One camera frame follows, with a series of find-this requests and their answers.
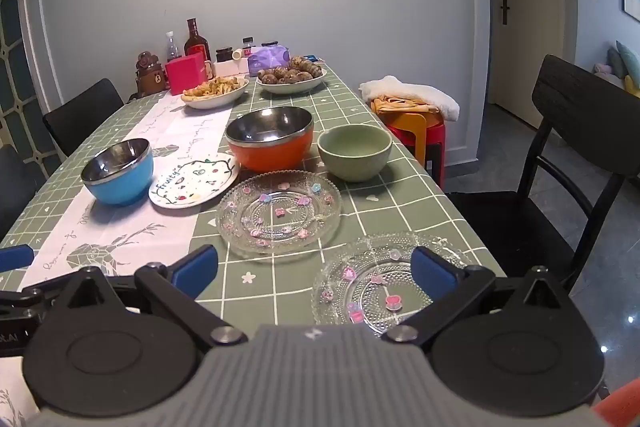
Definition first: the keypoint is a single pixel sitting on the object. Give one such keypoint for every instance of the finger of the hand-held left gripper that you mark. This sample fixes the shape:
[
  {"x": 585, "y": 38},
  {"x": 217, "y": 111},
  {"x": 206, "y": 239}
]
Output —
[
  {"x": 16, "y": 257},
  {"x": 25, "y": 298}
]

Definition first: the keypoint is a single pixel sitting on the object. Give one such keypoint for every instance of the small blue item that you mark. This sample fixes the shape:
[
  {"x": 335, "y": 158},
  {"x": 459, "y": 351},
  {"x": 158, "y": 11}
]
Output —
[{"x": 310, "y": 57}]

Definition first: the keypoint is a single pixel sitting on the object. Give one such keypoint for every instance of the black wooden chair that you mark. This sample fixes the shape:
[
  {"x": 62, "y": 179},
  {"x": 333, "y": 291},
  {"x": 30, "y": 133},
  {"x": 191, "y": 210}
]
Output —
[{"x": 585, "y": 102}]

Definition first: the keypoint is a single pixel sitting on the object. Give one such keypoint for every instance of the dark liquor bottle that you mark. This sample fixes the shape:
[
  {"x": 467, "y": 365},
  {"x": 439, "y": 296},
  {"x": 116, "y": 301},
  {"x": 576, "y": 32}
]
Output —
[{"x": 196, "y": 39}]

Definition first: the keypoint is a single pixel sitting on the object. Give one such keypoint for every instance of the black padded chair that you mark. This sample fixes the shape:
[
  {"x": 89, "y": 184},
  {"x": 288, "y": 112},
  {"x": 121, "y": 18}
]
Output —
[{"x": 82, "y": 114}]

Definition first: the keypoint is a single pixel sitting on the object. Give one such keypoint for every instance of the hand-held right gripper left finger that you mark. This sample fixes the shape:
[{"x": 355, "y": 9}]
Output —
[{"x": 195, "y": 264}]

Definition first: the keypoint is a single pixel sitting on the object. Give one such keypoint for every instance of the pile of brown roots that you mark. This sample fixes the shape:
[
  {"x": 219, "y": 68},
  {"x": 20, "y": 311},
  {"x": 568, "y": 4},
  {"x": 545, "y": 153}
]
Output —
[{"x": 292, "y": 71}]

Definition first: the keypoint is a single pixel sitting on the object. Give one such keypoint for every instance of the white towel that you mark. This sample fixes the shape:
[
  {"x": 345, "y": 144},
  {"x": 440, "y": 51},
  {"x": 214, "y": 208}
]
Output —
[{"x": 425, "y": 94}]

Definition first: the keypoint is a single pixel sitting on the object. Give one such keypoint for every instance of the green ceramic bowl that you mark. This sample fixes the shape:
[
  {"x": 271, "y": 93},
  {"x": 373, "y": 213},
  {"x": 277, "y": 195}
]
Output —
[{"x": 354, "y": 164}]

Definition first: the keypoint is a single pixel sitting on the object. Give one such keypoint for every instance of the white printed table runner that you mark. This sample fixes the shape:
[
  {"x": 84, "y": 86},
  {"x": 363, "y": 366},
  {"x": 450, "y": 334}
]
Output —
[{"x": 125, "y": 227}]

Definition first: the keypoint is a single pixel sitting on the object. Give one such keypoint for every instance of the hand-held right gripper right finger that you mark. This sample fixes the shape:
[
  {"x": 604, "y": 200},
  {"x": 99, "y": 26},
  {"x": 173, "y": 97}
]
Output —
[{"x": 434, "y": 268}]

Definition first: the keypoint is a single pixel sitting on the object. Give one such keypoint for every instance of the white bowl with brown roots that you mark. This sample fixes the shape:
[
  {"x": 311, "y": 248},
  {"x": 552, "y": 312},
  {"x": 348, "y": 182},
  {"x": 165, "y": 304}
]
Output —
[{"x": 292, "y": 86}]

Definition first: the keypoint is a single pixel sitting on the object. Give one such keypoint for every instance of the teal cushion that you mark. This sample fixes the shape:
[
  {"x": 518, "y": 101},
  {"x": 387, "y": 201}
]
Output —
[{"x": 627, "y": 59}]

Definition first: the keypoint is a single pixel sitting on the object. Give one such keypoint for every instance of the orange plastic stool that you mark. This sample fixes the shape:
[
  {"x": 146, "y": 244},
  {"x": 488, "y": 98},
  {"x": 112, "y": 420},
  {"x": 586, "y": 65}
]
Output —
[{"x": 415, "y": 132}]

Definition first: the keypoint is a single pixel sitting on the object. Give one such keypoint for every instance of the brown bear bottle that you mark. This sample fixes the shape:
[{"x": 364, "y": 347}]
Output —
[{"x": 148, "y": 77}]

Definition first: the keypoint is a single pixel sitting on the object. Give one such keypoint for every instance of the yellow cushion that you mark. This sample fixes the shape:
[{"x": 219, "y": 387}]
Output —
[{"x": 633, "y": 86}]

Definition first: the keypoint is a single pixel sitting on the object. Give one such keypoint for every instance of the small black-capped bottle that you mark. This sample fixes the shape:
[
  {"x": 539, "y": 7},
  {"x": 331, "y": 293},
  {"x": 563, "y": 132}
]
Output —
[{"x": 248, "y": 43}]

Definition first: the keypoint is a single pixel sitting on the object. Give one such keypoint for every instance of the pink box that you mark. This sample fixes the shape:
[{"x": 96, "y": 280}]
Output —
[{"x": 186, "y": 74}]

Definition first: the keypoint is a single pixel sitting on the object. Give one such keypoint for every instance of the white carton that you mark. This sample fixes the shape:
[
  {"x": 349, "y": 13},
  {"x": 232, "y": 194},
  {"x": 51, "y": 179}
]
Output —
[{"x": 230, "y": 67}]

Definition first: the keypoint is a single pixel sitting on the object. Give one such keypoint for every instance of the purple tissue pack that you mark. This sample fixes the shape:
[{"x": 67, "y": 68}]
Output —
[{"x": 270, "y": 59}]

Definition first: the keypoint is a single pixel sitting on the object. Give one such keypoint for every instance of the dark glass jar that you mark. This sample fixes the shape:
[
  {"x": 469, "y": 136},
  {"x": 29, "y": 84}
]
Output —
[{"x": 223, "y": 54}]

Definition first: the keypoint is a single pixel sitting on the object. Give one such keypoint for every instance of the clear glass flower plate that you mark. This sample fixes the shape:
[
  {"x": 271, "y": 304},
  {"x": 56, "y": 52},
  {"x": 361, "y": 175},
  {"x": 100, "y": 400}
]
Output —
[
  {"x": 280, "y": 212},
  {"x": 367, "y": 292}
]

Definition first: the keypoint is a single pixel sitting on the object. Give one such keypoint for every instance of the black-lidded jar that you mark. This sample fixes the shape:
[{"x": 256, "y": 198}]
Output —
[{"x": 269, "y": 43}]

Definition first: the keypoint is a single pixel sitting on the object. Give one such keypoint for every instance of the blue steel-lined bowl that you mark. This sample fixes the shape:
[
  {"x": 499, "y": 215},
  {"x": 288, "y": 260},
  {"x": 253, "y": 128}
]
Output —
[{"x": 120, "y": 187}]

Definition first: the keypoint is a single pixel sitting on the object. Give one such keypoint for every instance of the lattice glass door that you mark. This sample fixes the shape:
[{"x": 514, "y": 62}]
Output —
[{"x": 20, "y": 32}]

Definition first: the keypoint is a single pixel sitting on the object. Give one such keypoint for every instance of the clear plastic bottle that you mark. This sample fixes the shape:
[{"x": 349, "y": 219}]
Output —
[{"x": 172, "y": 47}]

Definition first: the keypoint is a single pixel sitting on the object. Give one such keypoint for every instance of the green checked tablecloth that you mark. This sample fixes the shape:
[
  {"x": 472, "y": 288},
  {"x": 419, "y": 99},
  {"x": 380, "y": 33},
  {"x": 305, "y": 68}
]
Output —
[{"x": 400, "y": 207}]

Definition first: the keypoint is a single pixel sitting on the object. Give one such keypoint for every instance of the orange red cloth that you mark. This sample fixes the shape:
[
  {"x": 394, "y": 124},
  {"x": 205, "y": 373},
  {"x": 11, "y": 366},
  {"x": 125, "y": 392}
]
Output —
[{"x": 620, "y": 407}]

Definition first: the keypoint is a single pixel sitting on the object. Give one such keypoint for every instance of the white fruit print plate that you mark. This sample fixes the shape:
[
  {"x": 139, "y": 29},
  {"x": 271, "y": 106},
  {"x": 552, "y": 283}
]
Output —
[{"x": 195, "y": 182}]

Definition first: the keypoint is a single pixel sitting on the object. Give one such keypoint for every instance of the red plastic stool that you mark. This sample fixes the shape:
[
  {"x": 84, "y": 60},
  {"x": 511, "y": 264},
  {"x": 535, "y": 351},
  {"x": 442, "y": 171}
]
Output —
[{"x": 436, "y": 132}]

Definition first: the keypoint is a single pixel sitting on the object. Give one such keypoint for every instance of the white bowl with fried snacks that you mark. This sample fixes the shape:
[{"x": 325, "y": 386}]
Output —
[{"x": 216, "y": 99}]

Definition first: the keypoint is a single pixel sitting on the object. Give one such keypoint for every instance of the yellow cloth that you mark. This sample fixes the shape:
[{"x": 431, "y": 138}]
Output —
[{"x": 400, "y": 103}]

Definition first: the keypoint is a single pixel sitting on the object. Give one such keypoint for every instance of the orange steel-lined bowl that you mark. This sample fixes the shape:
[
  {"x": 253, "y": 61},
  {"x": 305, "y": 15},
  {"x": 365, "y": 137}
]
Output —
[{"x": 270, "y": 154}]

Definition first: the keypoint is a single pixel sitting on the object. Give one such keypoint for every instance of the yellow fried snacks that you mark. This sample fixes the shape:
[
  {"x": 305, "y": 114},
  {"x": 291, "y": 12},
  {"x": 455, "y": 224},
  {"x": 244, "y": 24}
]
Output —
[{"x": 215, "y": 87}]

